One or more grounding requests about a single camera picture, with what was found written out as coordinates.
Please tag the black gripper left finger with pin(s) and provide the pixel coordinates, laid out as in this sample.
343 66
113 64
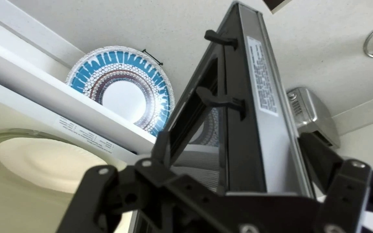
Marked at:
105 194

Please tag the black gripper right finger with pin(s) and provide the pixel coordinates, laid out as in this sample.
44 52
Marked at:
347 185

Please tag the small white plate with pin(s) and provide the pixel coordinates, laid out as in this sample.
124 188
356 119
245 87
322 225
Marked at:
48 163

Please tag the blue patterned decorative plate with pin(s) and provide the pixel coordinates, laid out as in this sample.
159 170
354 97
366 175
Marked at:
127 82

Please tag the silver toaster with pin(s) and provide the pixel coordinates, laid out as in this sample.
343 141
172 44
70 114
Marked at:
312 115

